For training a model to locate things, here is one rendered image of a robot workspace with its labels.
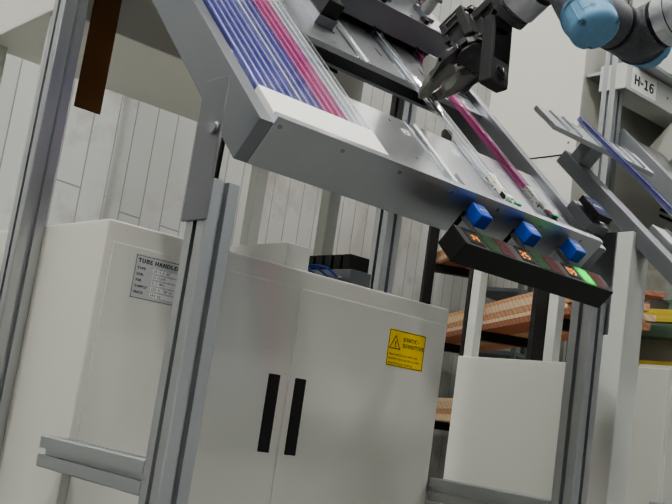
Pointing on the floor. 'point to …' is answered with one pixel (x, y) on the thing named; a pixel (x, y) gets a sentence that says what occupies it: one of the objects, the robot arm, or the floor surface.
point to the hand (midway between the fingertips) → (429, 98)
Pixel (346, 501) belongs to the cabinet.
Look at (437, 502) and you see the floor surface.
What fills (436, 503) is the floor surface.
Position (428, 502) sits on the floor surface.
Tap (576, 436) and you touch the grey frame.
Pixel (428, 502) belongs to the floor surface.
